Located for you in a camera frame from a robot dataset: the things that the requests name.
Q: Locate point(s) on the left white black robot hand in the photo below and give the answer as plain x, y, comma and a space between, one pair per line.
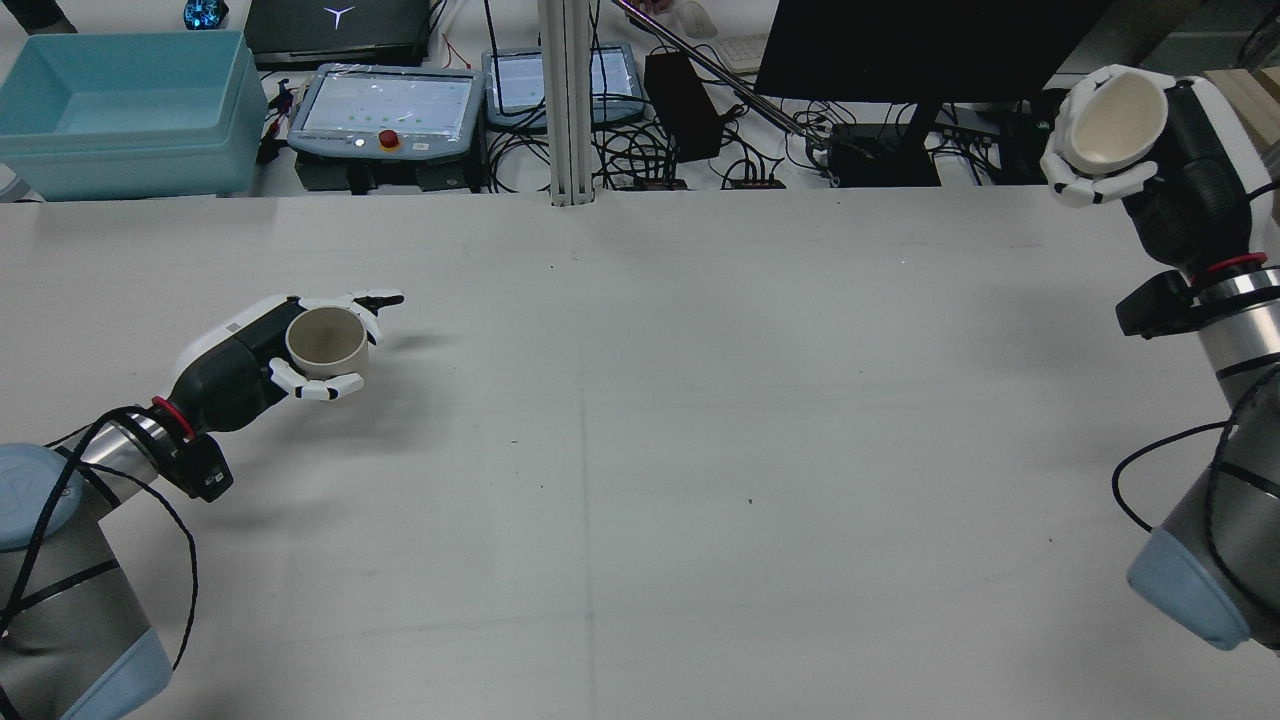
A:
225, 375

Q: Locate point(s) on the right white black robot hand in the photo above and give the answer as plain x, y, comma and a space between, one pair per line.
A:
1205, 180

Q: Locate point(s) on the small beige paper cup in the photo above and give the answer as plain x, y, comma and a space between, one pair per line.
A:
325, 345

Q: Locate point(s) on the wide white paper cup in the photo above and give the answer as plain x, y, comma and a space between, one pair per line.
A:
1115, 120

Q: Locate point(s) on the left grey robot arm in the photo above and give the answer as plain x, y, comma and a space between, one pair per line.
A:
70, 600

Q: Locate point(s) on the wooden box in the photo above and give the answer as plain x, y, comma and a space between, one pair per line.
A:
1250, 100

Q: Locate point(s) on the black pendant holder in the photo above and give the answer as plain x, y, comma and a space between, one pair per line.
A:
390, 175

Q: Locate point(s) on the light blue plastic bin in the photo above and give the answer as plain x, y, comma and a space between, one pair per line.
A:
130, 120

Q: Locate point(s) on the black computer monitor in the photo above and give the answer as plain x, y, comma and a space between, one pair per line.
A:
930, 45

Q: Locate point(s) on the grey teach pendant red button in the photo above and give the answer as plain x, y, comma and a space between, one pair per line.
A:
385, 105

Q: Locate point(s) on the black box device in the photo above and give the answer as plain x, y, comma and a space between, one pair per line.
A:
870, 160

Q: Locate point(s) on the blue glowing gadget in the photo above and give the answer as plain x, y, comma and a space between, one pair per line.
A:
205, 13

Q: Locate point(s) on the black laptop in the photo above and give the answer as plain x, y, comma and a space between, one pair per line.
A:
340, 30

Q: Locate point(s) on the blue edged tablet pendant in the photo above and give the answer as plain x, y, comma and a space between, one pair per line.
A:
520, 85

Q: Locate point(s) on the black orange usb hub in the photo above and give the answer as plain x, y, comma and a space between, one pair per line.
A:
757, 183
665, 184

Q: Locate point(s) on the white keyboard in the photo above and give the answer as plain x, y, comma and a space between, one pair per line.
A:
745, 52

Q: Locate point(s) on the thin metal rod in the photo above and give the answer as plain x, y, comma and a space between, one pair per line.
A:
720, 70

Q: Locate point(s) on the black power brick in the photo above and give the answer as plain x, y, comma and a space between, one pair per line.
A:
685, 105

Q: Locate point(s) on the white computer mouse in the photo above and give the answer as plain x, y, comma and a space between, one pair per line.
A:
700, 18

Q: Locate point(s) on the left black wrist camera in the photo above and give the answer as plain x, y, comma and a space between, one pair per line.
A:
200, 470

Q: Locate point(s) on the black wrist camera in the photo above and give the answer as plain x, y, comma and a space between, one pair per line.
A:
200, 470
1155, 305

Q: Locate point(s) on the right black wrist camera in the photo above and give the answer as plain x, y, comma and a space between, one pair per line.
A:
1155, 305

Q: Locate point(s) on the aluminium profile post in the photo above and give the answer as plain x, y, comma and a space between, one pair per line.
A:
570, 100

